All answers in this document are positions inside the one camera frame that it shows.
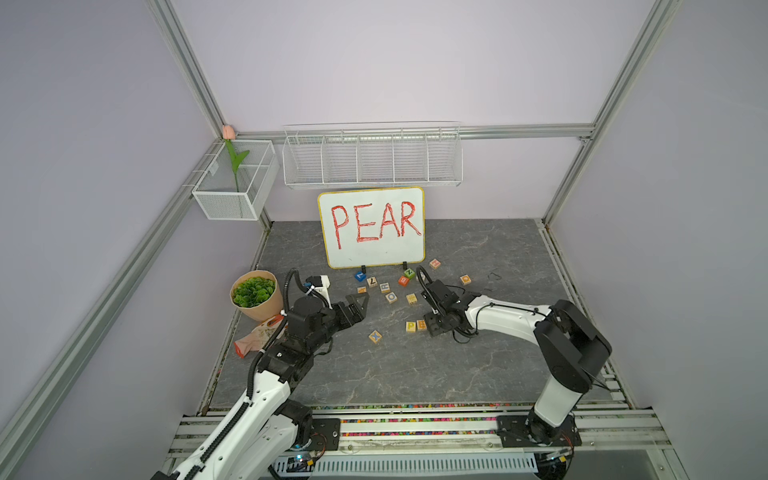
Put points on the wooden block letter X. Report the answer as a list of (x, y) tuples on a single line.
[(375, 336)]

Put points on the white vented cable duct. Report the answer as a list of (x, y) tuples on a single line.
[(435, 465)]

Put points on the potted green plant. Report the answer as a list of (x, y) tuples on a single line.
[(257, 295)]

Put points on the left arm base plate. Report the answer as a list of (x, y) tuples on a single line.
[(319, 434)]

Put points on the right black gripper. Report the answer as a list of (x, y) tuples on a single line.
[(431, 328)]

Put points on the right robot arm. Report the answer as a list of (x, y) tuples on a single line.
[(573, 348)]

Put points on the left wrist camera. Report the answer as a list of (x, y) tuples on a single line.
[(318, 286)]

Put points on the long white wire basket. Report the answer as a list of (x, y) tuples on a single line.
[(372, 155)]

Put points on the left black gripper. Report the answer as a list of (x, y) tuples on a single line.
[(357, 313)]

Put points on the small white wire basket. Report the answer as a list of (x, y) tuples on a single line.
[(215, 190)]

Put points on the pink snack packet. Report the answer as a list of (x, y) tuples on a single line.
[(257, 338)]

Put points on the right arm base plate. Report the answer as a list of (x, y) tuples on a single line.
[(524, 430)]

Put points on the pink artificial tulip flower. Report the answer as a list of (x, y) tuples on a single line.
[(236, 158)]

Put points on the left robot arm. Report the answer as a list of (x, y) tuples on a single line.
[(266, 422)]

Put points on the white board with red PEAR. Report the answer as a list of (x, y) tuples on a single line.
[(373, 227)]

